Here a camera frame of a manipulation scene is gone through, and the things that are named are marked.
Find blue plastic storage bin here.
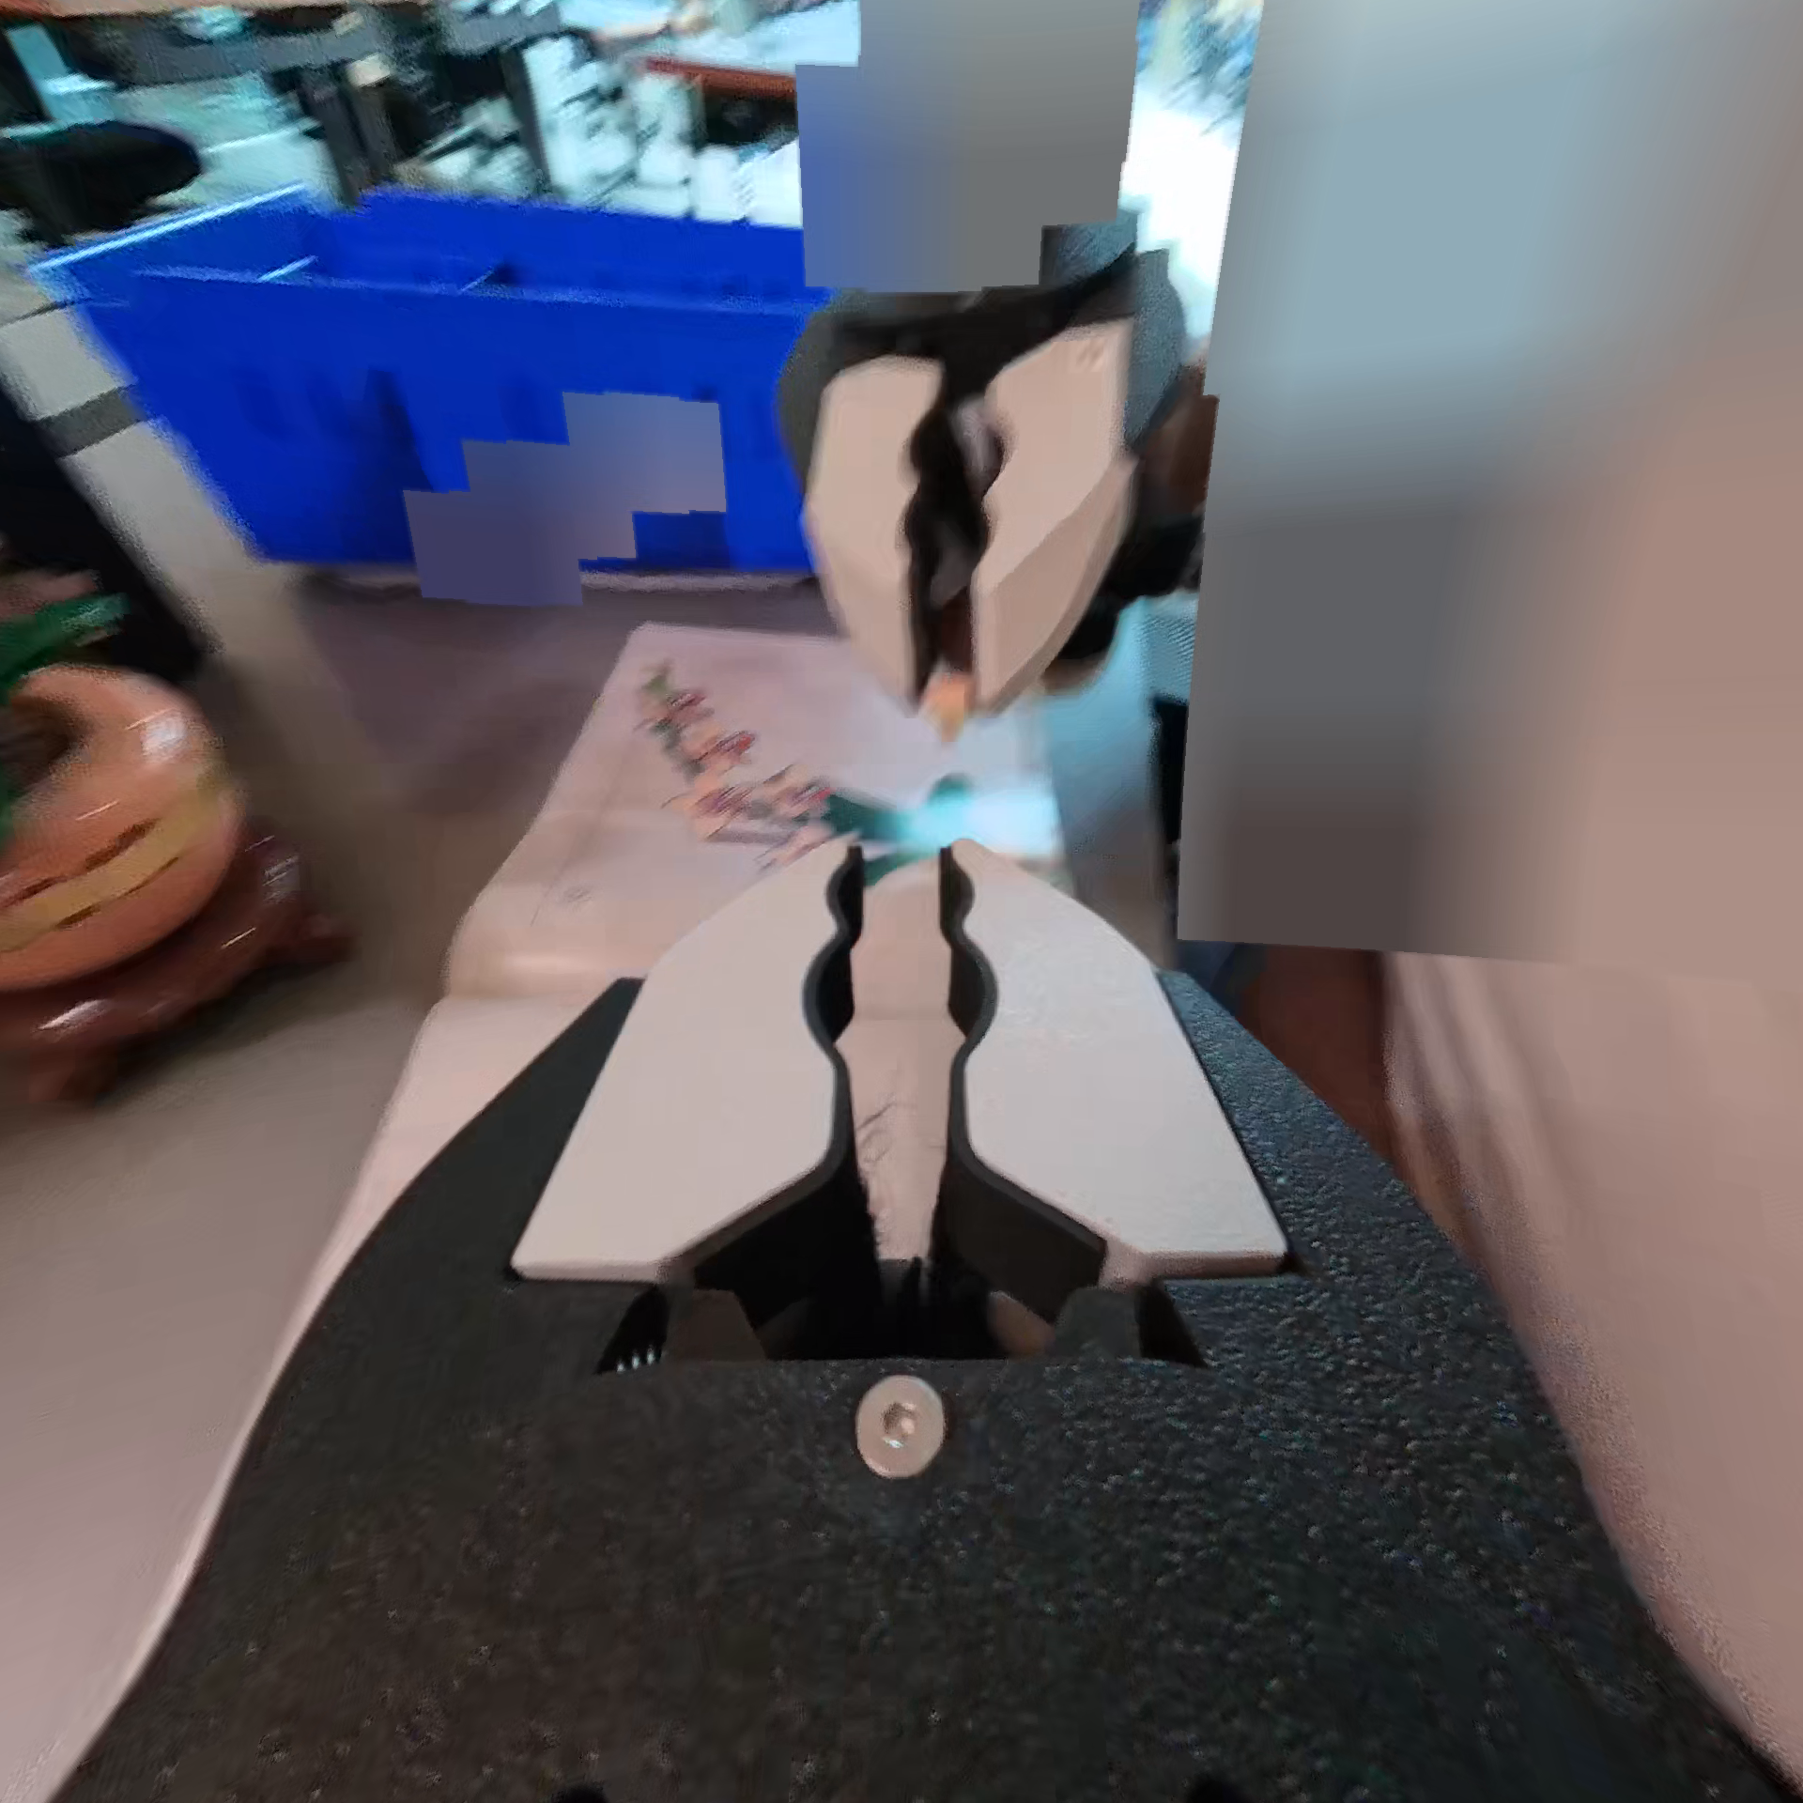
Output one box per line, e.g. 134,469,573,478
40,187,837,583

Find pink brick flower pot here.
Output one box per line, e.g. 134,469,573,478
0,663,251,992

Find black bag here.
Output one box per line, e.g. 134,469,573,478
0,120,203,245

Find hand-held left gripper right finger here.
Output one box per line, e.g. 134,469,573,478
938,841,1293,1291

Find white instruction booklet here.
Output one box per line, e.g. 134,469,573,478
449,625,1130,1006

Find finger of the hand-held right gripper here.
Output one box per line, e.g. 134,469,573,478
970,332,1144,716
811,356,954,702

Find cluttered storage shelf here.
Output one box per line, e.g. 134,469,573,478
0,0,805,239

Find green brick plant stems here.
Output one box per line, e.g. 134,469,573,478
0,589,132,837

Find brown brick pot base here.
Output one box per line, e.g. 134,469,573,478
0,829,357,1109

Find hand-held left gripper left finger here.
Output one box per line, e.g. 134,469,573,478
510,847,867,1287

